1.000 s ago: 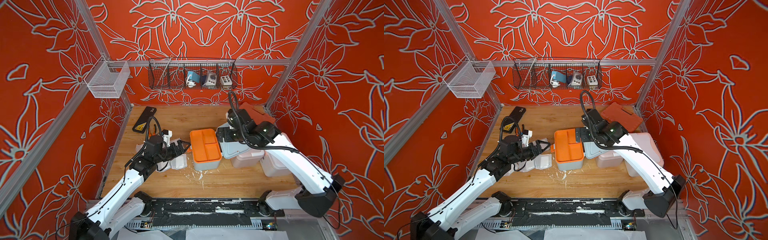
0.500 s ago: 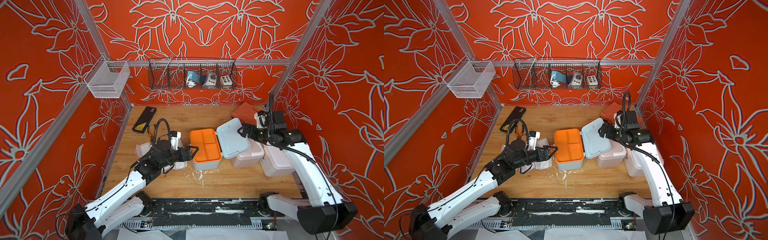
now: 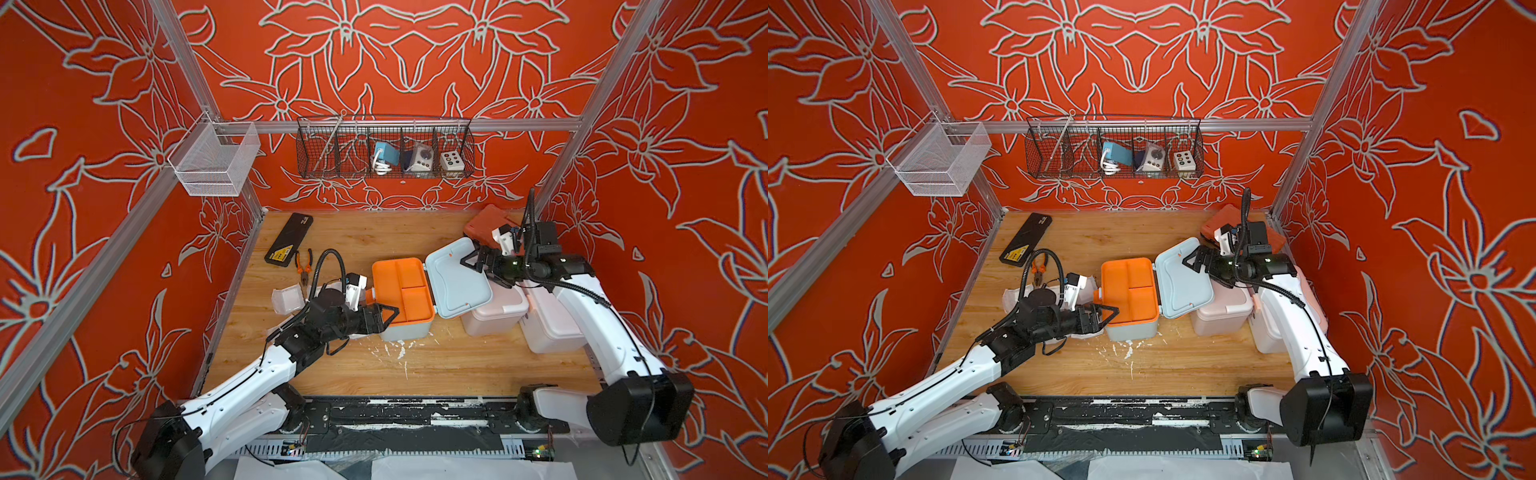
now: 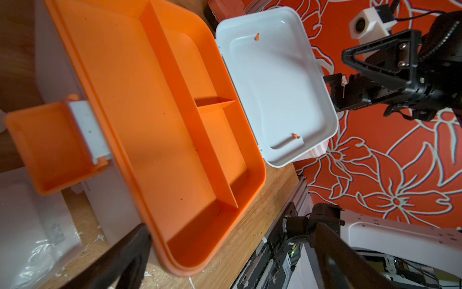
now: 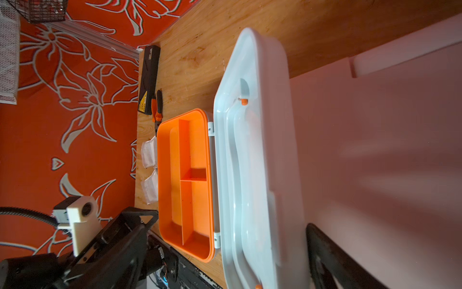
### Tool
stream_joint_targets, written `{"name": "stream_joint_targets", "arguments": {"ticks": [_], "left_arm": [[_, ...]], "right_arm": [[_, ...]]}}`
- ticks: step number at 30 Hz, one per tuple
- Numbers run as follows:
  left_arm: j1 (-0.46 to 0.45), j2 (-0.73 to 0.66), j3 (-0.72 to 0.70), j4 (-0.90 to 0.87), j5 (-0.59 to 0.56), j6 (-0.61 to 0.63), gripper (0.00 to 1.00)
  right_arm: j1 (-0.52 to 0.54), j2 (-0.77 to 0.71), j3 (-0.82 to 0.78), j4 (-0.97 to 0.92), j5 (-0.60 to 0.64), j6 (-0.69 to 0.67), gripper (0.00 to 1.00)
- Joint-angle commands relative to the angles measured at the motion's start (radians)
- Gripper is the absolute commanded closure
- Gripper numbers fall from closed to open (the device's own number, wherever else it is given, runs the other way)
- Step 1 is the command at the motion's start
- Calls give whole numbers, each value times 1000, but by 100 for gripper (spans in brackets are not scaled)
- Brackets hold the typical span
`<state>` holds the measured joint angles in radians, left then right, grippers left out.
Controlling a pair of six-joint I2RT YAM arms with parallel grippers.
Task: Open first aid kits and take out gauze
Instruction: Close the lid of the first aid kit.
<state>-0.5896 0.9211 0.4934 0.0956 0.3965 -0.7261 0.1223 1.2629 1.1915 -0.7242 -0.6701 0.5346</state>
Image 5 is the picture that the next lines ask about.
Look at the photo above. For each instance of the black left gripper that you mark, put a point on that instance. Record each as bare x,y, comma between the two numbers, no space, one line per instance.
121,256

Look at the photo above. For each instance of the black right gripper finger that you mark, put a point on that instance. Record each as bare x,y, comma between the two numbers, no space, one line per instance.
332,268

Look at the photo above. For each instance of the gauze packet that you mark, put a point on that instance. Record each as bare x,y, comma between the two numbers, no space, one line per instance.
149,153
150,188

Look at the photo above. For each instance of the grey orange medicine chest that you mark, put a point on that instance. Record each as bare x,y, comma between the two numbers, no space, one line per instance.
262,220

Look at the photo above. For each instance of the orange tray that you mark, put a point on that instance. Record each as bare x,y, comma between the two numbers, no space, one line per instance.
185,205

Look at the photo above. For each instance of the pink medicine chest box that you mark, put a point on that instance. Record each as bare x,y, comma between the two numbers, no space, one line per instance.
379,138

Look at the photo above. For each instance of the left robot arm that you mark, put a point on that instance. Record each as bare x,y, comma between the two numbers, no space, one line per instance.
34,272

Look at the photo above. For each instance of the black warning label case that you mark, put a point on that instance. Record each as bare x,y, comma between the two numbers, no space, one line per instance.
149,73

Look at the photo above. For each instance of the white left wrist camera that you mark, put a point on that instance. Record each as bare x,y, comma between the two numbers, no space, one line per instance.
78,216

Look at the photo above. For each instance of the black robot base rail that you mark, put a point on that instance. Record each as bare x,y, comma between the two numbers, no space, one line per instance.
187,271

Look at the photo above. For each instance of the orange handled pliers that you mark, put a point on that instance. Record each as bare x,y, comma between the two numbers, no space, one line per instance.
157,109

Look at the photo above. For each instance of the aluminium frame post left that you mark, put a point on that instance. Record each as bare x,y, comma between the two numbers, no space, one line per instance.
94,37

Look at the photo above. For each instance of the white wire mesh basket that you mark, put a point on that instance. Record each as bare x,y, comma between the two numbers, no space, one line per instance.
10,40

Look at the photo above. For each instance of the black wire wall basket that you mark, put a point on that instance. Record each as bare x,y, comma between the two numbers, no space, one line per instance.
40,11

